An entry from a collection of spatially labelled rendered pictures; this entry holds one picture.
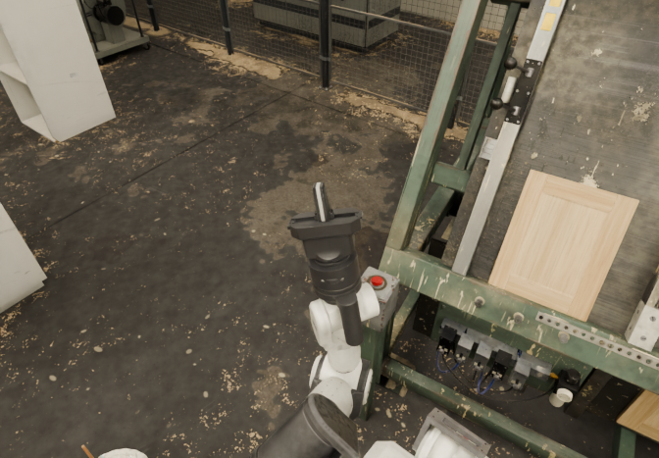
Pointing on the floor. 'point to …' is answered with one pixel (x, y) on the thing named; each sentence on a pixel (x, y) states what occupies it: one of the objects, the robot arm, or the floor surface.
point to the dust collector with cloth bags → (104, 10)
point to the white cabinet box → (48, 53)
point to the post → (370, 364)
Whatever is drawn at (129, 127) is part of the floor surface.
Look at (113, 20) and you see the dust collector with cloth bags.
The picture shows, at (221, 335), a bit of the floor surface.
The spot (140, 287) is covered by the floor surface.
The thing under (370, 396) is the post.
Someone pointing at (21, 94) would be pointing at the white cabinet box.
